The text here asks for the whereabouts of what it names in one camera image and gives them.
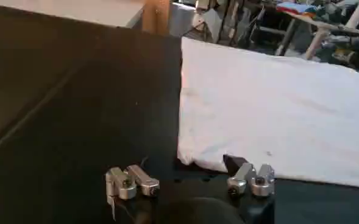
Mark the white printed t-shirt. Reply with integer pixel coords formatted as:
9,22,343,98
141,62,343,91
177,37,359,190

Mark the black equipment stand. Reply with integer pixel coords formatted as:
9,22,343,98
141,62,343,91
194,0,262,48

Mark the black tablecloth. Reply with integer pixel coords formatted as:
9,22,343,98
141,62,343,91
0,2,143,159
0,29,359,224

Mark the white desk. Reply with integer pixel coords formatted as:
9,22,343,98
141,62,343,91
275,9,359,61

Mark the wooden pegboard partition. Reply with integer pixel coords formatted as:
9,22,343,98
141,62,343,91
141,0,171,37

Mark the white table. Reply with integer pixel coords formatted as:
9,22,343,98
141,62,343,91
0,0,146,29

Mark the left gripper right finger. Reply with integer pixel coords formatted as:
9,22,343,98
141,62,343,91
222,154,276,198

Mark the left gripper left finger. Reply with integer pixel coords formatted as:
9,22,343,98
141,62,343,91
105,164,161,201

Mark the colourful cloth pile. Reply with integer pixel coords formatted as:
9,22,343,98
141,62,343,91
275,1,319,16

